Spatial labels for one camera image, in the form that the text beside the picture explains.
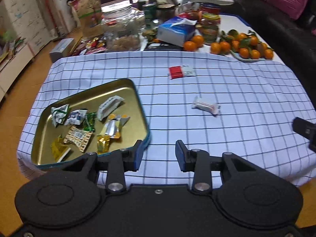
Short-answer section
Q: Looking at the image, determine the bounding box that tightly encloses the gold brown patterned packet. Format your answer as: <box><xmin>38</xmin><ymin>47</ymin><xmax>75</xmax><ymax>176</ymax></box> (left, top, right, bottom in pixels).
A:
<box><xmin>63</xmin><ymin>126</ymin><xmax>93</xmax><ymax>153</ymax></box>

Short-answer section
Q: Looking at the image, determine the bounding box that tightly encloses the green foil candy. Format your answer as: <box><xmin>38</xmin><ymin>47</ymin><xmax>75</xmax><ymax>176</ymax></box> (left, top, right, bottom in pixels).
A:
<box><xmin>82</xmin><ymin>112</ymin><xmax>96</xmax><ymax>132</ymax></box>

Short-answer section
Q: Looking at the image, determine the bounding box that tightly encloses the grey white sesame cake packet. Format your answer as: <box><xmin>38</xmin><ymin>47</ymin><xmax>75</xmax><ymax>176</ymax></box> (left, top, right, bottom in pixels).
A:
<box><xmin>96</xmin><ymin>95</ymin><xmax>124</xmax><ymax>121</ymax></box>

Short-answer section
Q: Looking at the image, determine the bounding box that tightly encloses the white hawthorn snack packet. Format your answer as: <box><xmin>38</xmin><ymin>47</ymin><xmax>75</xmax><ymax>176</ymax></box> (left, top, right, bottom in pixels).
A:
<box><xmin>191</xmin><ymin>96</ymin><xmax>221</xmax><ymax>116</ymax></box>

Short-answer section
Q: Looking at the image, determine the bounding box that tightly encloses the yellow green snack packet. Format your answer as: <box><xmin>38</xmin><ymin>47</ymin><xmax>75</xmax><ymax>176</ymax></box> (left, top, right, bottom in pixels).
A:
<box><xmin>50</xmin><ymin>135</ymin><xmax>71</xmax><ymax>163</ymax></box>

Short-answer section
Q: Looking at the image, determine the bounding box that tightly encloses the green white snack packet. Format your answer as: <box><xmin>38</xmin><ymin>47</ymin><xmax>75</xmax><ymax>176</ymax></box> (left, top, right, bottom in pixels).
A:
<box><xmin>51</xmin><ymin>104</ymin><xmax>69</xmax><ymax>127</ymax></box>

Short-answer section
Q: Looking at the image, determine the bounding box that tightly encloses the red white snack packet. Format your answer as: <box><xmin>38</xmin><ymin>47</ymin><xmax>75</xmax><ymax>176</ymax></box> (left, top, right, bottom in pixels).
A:
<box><xmin>168</xmin><ymin>65</ymin><xmax>196</xmax><ymax>79</ymax></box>

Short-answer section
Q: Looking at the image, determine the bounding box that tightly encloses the gold candy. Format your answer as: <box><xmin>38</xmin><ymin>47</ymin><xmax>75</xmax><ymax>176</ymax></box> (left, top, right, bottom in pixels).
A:
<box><xmin>96</xmin><ymin>134</ymin><xmax>110</xmax><ymax>155</ymax></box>

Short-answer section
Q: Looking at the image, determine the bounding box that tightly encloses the silver orange wrapper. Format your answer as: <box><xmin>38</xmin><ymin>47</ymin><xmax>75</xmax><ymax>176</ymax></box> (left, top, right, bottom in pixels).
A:
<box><xmin>101</xmin><ymin>114</ymin><xmax>130</xmax><ymax>139</ymax></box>

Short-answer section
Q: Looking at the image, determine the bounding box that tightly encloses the gold tin tray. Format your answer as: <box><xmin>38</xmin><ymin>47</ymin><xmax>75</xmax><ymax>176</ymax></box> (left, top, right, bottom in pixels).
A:
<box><xmin>31</xmin><ymin>79</ymin><xmax>150</xmax><ymax>171</ymax></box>

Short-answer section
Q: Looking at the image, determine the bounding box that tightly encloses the blue checked tablecloth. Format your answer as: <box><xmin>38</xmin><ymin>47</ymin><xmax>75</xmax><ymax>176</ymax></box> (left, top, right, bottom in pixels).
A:
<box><xmin>17</xmin><ymin>51</ymin><xmax>315</xmax><ymax>186</ymax></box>

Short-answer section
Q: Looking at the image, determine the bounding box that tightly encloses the blue white snack packet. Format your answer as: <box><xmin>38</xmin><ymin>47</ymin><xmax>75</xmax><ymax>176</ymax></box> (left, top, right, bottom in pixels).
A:
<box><xmin>64</xmin><ymin>109</ymin><xmax>88</xmax><ymax>125</ymax></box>

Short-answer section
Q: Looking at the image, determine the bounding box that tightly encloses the mandarin pile with leaves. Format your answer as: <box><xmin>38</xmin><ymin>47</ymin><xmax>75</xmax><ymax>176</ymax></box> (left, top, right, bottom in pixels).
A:
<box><xmin>218</xmin><ymin>29</ymin><xmax>274</xmax><ymax>60</ymax></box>

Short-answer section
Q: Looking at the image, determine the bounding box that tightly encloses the light blue fruit plate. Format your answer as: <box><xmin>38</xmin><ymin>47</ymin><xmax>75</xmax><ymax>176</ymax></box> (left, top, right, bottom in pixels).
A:
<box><xmin>230</xmin><ymin>50</ymin><xmax>270</xmax><ymax>63</ymax></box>

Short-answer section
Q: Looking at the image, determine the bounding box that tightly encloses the loose mandarin by plate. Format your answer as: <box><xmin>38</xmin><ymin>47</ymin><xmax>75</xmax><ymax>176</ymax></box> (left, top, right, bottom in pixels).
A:
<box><xmin>210</xmin><ymin>42</ymin><xmax>221</xmax><ymax>55</ymax></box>

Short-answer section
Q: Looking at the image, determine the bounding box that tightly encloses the loose mandarin left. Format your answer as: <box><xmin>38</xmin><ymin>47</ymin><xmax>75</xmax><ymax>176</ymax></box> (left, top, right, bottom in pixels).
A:
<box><xmin>183</xmin><ymin>41</ymin><xmax>198</xmax><ymax>52</ymax></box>

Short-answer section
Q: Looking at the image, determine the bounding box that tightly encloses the black flat package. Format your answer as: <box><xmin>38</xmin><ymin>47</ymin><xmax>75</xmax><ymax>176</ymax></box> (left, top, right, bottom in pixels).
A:
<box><xmin>144</xmin><ymin>42</ymin><xmax>183</xmax><ymax>51</ymax></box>

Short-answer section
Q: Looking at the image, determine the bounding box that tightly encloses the loose mandarin behind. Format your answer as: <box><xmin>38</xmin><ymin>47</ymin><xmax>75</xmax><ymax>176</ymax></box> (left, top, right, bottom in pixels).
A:
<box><xmin>191</xmin><ymin>35</ymin><xmax>204</xmax><ymax>48</ymax></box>

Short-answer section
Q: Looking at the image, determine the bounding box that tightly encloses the blue tissue pack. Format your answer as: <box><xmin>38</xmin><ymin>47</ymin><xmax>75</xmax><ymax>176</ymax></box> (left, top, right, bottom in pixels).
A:
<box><xmin>156</xmin><ymin>16</ymin><xmax>197</xmax><ymax>47</ymax></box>

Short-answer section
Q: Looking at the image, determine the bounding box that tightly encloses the clear jar with cookies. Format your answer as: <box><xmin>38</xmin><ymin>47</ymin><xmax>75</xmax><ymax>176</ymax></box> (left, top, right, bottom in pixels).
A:
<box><xmin>101</xmin><ymin>4</ymin><xmax>145</xmax><ymax>52</ymax></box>

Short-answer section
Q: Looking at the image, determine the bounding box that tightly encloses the glass jar yellow lid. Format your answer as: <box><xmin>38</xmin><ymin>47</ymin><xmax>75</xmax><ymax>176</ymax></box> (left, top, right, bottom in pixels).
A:
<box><xmin>200</xmin><ymin>13</ymin><xmax>221</xmax><ymax>44</ymax></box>

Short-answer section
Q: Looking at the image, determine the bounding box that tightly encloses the floral gift bag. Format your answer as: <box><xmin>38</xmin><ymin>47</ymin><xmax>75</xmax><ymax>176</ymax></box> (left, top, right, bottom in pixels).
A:
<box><xmin>69</xmin><ymin>0</ymin><xmax>105</xmax><ymax>38</ymax></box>

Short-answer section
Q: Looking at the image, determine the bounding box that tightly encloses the white cabinet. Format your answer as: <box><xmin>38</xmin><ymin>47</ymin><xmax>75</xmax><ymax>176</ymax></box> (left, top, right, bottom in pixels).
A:
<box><xmin>1</xmin><ymin>0</ymin><xmax>51</xmax><ymax>55</ymax></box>

